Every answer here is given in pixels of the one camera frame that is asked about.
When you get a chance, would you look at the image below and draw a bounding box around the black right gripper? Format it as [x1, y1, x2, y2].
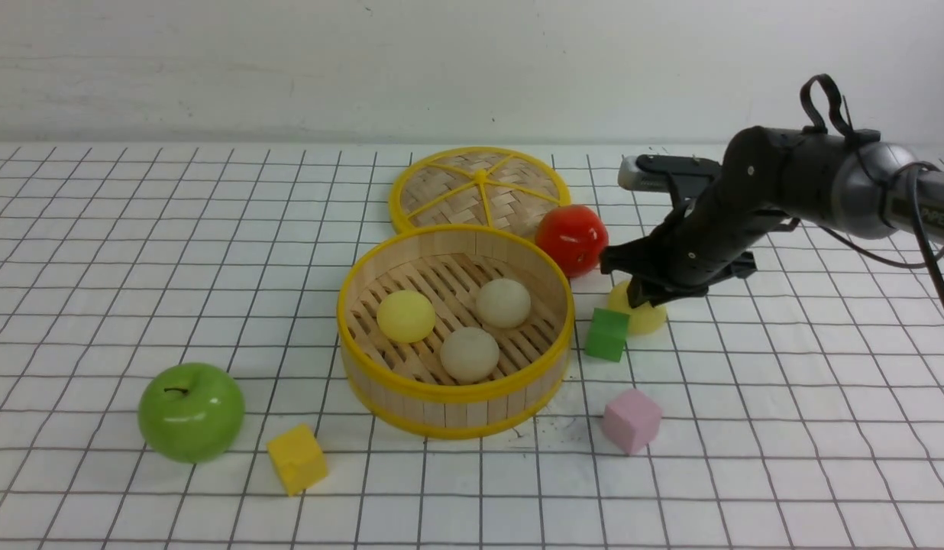
[599, 191, 778, 309]

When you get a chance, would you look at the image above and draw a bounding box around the yellow bun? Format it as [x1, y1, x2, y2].
[607, 280, 668, 335]
[377, 291, 437, 344]

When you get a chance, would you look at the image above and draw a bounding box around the beige bun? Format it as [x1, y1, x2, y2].
[475, 278, 532, 328]
[438, 327, 500, 384]

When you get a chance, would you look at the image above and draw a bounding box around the beige bun front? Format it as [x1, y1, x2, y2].
[438, 327, 500, 384]

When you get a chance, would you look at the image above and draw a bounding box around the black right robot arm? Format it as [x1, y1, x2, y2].
[599, 128, 944, 306]

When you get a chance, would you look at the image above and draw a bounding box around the woven bamboo steamer lid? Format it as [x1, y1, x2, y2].
[388, 147, 572, 239]

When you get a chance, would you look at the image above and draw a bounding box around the bamboo steamer tray yellow rim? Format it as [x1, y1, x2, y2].
[336, 224, 574, 439]

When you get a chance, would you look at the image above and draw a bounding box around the green cube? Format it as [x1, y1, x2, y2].
[584, 309, 630, 363]

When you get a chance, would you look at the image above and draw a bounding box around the red tomato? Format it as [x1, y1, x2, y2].
[534, 205, 609, 279]

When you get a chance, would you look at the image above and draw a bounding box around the pink cube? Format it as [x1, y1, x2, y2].
[601, 389, 663, 456]

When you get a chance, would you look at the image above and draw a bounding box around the yellow cube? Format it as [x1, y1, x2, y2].
[267, 422, 328, 497]

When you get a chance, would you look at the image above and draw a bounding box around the green apple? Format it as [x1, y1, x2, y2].
[137, 362, 246, 464]

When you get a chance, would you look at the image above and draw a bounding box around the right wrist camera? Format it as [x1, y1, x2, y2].
[616, 154, 721, 197]

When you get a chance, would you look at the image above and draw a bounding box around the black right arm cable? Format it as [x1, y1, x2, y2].
[799, 73, 944, 348]

